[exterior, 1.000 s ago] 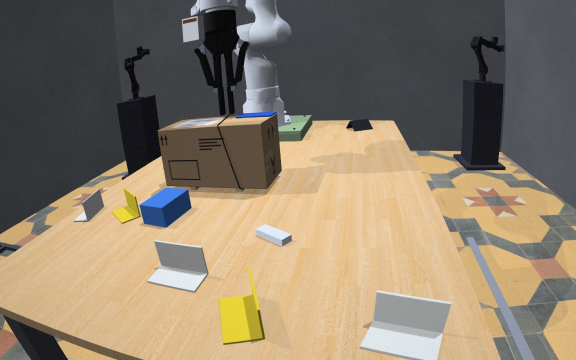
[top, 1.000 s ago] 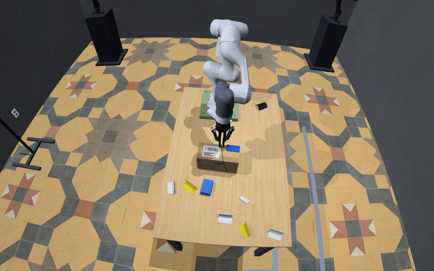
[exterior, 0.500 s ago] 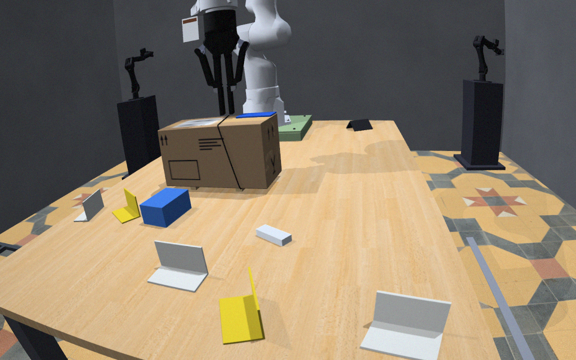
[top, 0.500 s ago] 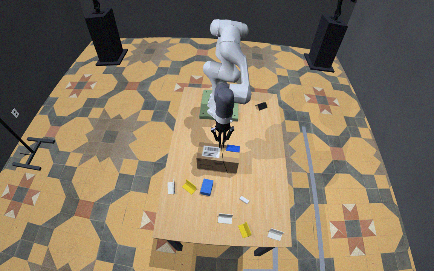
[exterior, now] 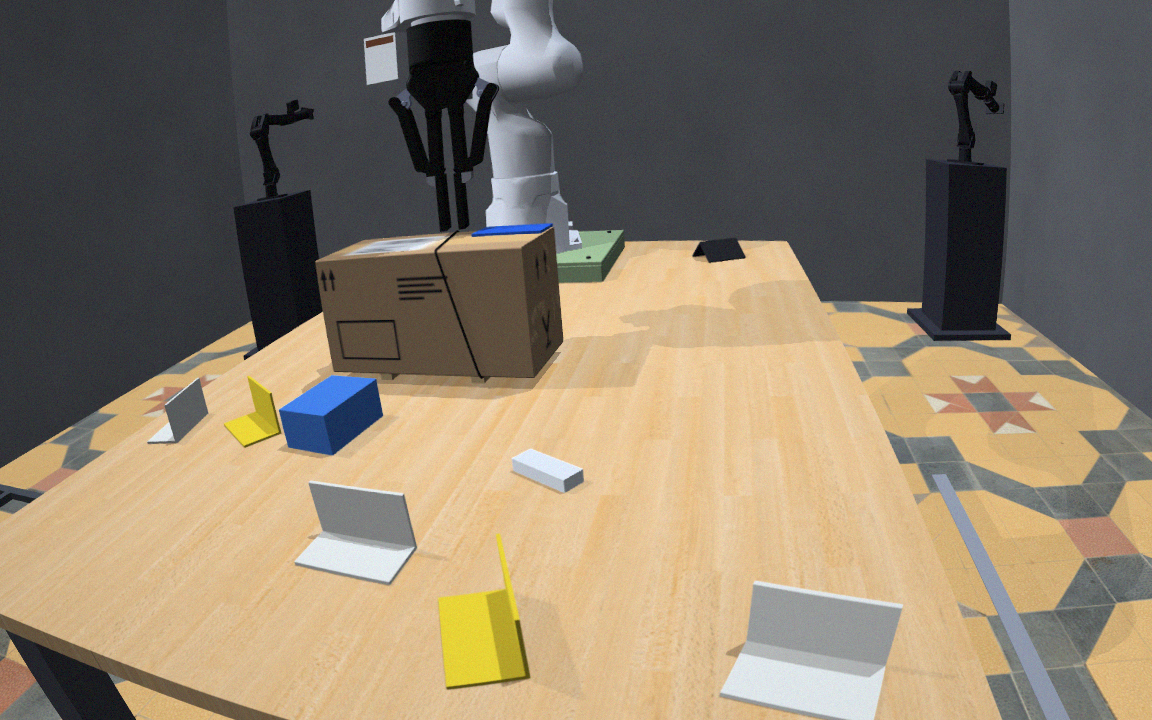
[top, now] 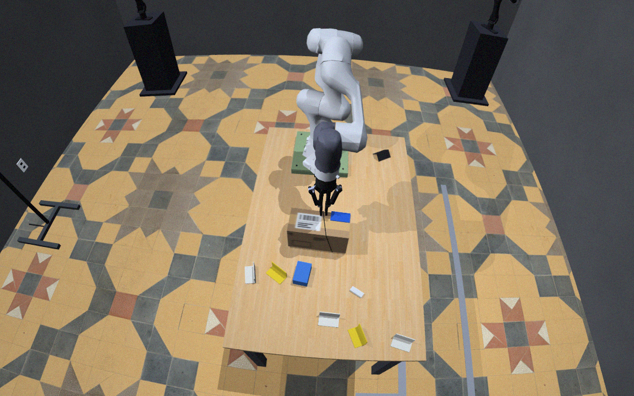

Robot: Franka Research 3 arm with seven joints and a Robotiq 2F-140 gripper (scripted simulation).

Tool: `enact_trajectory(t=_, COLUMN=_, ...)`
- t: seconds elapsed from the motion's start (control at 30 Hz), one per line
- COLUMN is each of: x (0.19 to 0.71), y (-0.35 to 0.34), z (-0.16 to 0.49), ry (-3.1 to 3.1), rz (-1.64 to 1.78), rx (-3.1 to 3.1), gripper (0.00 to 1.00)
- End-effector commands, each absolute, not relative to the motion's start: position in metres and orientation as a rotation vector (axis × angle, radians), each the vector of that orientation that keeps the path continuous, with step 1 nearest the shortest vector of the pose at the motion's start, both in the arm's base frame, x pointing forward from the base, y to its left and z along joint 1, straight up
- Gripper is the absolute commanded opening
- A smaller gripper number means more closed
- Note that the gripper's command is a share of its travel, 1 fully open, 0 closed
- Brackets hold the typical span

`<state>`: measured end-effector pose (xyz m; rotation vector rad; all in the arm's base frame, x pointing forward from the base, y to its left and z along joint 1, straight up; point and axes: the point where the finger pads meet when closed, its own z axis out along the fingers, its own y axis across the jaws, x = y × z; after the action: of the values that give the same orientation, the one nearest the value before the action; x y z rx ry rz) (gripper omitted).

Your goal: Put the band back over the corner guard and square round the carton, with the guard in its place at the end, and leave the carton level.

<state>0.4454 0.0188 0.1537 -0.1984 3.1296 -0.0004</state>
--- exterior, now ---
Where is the brown cardboard box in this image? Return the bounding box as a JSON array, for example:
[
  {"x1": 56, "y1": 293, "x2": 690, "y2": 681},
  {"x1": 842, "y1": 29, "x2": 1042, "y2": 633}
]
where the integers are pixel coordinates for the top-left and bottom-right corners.
[{"x1": 314, "y1": 227, "x2": 564, "y2": 378}]

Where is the yellow l-shaped angle piece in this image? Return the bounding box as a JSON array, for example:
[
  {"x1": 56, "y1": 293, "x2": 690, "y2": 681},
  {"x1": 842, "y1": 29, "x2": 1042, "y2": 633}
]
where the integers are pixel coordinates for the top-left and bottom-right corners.
[{"x1": 438, "y1": 533, "x2": 531, "y2": 690}]

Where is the yellow l-shaped bracket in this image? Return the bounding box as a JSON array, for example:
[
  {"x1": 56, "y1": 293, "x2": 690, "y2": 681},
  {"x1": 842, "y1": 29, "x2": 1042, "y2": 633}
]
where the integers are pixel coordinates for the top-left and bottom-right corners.
[{"x1": 223, "y1": 376, "x2": 282, "y2": 448}]

